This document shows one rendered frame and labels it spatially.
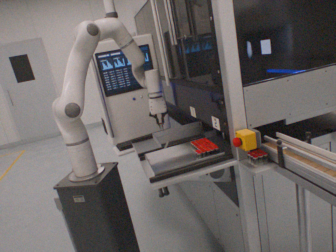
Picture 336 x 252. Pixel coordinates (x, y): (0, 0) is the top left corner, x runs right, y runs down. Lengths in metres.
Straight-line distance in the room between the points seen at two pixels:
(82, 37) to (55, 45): 5.26
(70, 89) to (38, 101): 5.36
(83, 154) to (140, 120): 0.77
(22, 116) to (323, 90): 6.23
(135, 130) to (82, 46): 0.91
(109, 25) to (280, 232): 1.38
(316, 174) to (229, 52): 0.55
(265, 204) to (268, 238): 0.19
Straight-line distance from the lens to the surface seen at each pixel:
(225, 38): 1.14
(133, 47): 1.54
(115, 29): 1.51
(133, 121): 2.09
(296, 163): 1.09
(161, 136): 1.76
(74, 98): 1.37
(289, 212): 1.54
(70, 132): 1.43
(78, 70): 1.42
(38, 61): 6.67
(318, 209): 1.66
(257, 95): 1.22
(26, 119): 6.86
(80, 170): 1.48
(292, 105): 1.34
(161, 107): 1.63
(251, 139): 1.13
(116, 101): 2.04
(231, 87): 1.15
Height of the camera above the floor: 1.41
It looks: 16 degrees down
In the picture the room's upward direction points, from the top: 11 degrees counter-clockwise
